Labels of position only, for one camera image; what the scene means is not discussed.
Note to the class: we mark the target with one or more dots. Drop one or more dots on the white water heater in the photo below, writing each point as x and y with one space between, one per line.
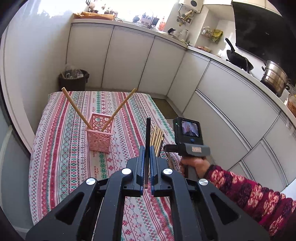
195 5

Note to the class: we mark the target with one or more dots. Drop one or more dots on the dark trash bin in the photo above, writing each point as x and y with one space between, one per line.
73 80

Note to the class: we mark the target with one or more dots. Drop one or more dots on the person right hand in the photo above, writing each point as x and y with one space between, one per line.
201 165

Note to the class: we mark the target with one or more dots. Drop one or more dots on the orange cloth on counter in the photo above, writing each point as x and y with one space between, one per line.
89 15

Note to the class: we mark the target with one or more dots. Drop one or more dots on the black range hood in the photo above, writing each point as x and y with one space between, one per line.
265 35

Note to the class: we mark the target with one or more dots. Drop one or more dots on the floral red sleeve forearm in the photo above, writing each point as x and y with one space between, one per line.
271 209

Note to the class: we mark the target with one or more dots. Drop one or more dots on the camera with screen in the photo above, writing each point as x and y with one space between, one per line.
187 131

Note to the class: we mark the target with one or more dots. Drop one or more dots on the black chopstick gold band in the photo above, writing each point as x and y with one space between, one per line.
147 152

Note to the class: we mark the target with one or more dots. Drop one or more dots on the bamboo chopstick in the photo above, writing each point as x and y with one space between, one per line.
153 136
118 109
169 161
158 141
76 108
156 137

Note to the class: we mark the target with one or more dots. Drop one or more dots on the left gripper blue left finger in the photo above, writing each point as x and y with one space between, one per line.
140 168

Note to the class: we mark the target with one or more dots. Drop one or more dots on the pink perforated utensil basket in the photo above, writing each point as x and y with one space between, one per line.
97 139

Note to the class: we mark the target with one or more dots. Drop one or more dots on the stainless steel stock pot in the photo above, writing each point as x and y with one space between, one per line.
274 78

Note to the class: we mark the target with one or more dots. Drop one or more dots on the red bottle on counter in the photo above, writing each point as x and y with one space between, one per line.
162 25

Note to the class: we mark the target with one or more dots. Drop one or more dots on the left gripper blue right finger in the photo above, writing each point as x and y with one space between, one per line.
153 169

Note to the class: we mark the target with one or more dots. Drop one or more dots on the yellow green snack bag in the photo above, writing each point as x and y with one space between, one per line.
216 35

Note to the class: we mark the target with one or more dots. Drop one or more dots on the white lower cabinets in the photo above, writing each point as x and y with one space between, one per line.
249 130

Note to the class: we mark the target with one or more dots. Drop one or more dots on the black wok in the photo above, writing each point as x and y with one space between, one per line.
237 59

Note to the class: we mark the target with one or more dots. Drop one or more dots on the white kettle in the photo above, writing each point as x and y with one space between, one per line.
183 35

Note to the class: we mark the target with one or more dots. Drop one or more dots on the patterned striped tablecloth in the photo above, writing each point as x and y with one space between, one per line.
79 194

